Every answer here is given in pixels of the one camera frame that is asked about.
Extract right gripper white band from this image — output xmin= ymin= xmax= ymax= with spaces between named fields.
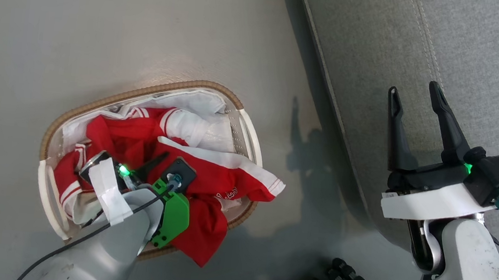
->
xmin=375 ymin=77 xmax=499 ymax=230

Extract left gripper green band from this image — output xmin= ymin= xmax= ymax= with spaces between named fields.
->
xmin=72 ymin=143 xmax=197 ymax=251

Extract red jersey with white trim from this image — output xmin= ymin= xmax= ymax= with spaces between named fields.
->
xmin=45 ymin=96 xmax=293 ymax=275

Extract white basket with brown rim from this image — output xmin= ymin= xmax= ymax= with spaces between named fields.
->
xmin=30 ymin=64 xmax=271 ymax=273

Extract white tape strip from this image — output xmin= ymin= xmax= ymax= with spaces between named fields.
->
xmin=83 ymin=156 xmax=139 ymax=228

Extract grey fabric sofa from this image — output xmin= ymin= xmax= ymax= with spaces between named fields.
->
xmin=269 ymin=0 xmax=499 ymax=278

